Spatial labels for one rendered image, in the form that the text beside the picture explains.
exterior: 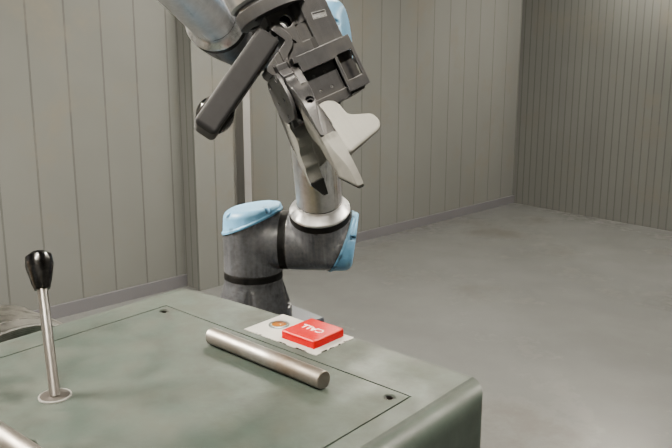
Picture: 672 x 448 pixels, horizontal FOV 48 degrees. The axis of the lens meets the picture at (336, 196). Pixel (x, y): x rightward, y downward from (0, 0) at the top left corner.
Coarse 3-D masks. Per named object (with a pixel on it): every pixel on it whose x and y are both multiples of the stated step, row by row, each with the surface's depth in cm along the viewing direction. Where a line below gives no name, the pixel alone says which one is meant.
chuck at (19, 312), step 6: (0, 306) 119; (6, 306) 119; (12, 306) 120; (18, 306) 122; (0, 312) 116; (6, 312) 116; (12, 312) 116; (18, 312) 117; (24, 312) 117; (30, 312) 119; (36, 312) 121; (0, 318) 113; (6, 318) 113; (12, 318) 113; (18, 318) 113; (24, 318) 114
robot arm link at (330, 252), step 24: (336, 0) 120; (312, 192) 136; (336, 192) 138; (288, 216) 144; (312, 216) 138; (336, 216) 139; (288, 240) 142; (312, 240) 140; (336, 240) 141; (288, 264) 144; (312, 264) 144; (336, 264) 142
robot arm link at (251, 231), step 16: (240, 208) 146; (256, 208) 144; (272, 208) 144; (224, 224) 145; (240, 224) 142; (256, 224) 142; (272, 224) 143; (224, 240) 146; (240, 240) 143; (256, 240) 143; (272, 240) 142; (224, 256) 147; (240, 256) 144; (256, 256) 143; (272, 256) 143; (240, 272) 144; (256, 272) 144; (272, 272) 146
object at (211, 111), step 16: (256, 32) 73; (256, 48) 72; (272, 48) 73; (240, 64) 72; (256, 64) 72; (224, 80) 72; (240, 80) 72; (224, 96) 72; (240, 96) 72; (208, 112) 71; (224, 112) 71; (208, 128) 71; (224, 128) 73
